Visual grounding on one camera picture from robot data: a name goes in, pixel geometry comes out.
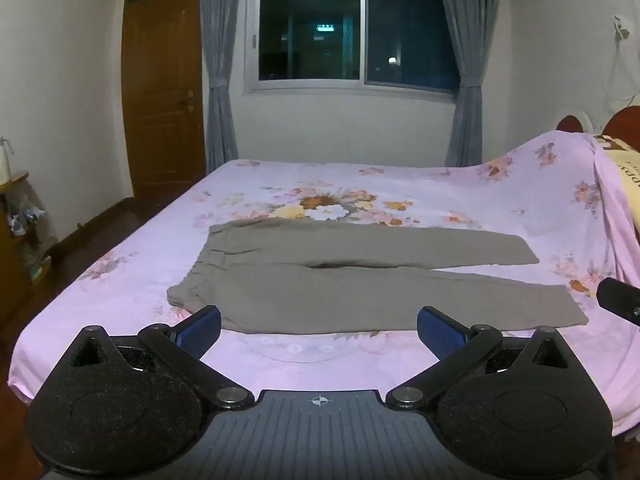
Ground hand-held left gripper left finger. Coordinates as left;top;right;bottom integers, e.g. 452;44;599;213
70;305;255;409

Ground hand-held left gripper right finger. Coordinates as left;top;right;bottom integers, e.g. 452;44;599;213
386;305;571;409

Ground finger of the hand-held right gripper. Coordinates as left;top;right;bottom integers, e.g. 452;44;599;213
596;277;640;330

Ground grey pants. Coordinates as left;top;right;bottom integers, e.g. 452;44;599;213
166;222;589;333

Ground yellow pillow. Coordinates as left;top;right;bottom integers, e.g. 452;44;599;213
607;147;640;226

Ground bed with pink floral sheet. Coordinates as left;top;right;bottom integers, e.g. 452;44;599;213
7;130;640;436

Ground red-brown wooden headboard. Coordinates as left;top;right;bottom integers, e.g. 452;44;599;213
555;107;640;153

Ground wooden side table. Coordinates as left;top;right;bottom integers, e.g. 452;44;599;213
0;171;53;321

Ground small figurines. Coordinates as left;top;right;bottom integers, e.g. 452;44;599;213
7;204;46;236

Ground brown wooden door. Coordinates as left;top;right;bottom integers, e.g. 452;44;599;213
121;0;208;200

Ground grey curtain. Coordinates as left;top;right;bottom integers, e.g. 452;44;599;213
434;0;502;167
199;0;257;173

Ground sliding glass window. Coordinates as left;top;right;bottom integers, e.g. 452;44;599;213
243;0;461;95

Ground white cable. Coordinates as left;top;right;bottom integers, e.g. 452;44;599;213
597;35;640;111

